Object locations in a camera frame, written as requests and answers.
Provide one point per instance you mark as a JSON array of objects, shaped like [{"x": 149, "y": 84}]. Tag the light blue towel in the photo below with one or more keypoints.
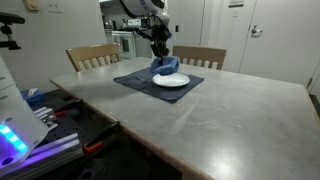
[{"x": 166, "y": 66}]

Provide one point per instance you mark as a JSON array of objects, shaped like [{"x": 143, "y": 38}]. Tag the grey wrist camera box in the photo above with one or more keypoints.
[{"x": 135, "y": 22}]

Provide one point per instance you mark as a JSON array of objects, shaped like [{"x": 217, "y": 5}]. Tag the silver metal fork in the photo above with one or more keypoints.
[{"x": 140, "y": 78}]

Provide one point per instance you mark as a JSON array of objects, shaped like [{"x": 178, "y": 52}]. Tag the aluminium extrusion rail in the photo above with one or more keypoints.
[{"x": 56, "y": 150}]

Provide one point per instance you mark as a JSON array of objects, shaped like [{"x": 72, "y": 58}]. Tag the black camera on stand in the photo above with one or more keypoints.
[{"x": 10, "y": 18}]

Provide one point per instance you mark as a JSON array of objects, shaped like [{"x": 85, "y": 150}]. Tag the blue tissue box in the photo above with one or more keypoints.
[{"x": 33, "y": 96}]

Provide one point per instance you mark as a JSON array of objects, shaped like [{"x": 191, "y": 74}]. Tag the black wall switch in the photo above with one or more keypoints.
[{"x": 177, "y": 28}]

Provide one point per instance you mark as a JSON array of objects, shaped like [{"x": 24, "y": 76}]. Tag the dark door sign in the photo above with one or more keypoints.
[{"x": 236, "y": 3}]

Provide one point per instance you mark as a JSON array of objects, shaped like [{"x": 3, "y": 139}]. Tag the dark blue placemat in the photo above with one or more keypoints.
[{"x": 160, "y": 93}]

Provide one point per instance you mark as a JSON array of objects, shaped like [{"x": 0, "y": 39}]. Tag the silver metal blocks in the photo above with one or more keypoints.
[{"x": 45, "y": 115}]

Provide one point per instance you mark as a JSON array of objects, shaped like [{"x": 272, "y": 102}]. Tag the white round plate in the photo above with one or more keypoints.
[{"x": 173, "y": 80}]

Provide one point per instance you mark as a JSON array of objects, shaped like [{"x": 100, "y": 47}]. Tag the white wall switch plate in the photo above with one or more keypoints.
[{"x": 54, "y": 6}]

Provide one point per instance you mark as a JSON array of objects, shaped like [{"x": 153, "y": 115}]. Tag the white kitchen stove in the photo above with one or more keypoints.
[{"x": 128, "y": 43}]

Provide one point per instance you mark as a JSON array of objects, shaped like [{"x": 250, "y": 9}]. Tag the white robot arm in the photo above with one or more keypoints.
[{"x": 140, "y": 6}]

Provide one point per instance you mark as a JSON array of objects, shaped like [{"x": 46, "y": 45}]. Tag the black perforated mounting board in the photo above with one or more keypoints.
[{"x": 76, "y": 126}]

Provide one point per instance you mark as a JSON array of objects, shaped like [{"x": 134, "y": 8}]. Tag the wooden slat-back chair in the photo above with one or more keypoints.
[
  {"x": 200, "y": 52},
  {"x": 90, "y": 51}
]

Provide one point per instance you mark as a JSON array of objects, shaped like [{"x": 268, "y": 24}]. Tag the round beige thermostat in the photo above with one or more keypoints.
[{"x": 33, "y": 5}]

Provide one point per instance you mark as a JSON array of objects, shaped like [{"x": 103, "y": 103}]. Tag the dark kitchen counter items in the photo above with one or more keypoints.
[{"x": 110, "y": 25}]

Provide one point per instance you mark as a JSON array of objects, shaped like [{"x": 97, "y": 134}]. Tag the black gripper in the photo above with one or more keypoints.
[{"x": 160, "y": 35}]

